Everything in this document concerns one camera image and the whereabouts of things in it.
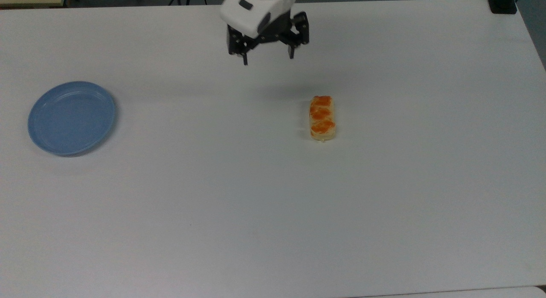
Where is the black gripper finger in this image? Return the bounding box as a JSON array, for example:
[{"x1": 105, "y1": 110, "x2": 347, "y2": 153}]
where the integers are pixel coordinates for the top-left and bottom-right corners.
[
  {"x1": 227, "y1": 24, "x2": 261, "y2": 66},
  {"x1": 279, "y1": 11, "x2": 310, "y2": 60}
]

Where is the blue round plate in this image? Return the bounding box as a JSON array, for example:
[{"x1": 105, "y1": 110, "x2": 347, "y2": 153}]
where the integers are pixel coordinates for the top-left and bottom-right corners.
[{"x1": 28, "y1": 81, "x2": 116, "y2": 157}]

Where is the bread with orange topping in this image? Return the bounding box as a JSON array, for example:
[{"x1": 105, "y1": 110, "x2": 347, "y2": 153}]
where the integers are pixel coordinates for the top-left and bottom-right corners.
[{"x1": 309, "y1": 95, "x2": 337, "y2": 142}]

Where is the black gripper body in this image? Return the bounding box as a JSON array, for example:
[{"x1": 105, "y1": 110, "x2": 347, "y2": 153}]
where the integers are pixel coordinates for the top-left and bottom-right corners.
[{"x1": 251, "y1": 11, "x2": 296, "y2": 47}]

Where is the black table clamp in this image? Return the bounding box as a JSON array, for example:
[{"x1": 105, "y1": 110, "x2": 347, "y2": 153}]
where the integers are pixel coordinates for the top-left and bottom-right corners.
[{"x1": 485, "y1": 0, "x2": 522, "y2": 15}]

